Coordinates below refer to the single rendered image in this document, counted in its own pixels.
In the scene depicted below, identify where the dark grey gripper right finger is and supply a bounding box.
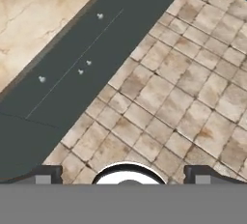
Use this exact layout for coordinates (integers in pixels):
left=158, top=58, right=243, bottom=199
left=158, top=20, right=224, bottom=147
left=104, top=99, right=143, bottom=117
left=183, top=164, right=247, bottom=185

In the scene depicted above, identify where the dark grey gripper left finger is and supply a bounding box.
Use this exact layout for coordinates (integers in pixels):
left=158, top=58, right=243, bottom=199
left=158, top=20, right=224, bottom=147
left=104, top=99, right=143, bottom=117
left=0, top=164, right=64, bottom=185

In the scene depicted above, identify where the dark grey cabinet end panel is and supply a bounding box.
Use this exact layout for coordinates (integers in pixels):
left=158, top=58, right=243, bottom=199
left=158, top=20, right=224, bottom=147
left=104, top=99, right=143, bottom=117
left=0, top=111, right=63, bottom=182

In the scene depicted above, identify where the white and black round object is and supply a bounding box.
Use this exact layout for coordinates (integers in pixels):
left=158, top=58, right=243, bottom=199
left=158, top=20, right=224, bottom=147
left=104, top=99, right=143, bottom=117
left=92, top=161, right=168, bottom=185

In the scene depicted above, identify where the dark grey cabinet run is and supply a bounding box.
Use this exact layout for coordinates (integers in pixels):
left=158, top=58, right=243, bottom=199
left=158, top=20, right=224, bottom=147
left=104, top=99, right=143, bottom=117
left=0, top=0, right=195, bottom=129

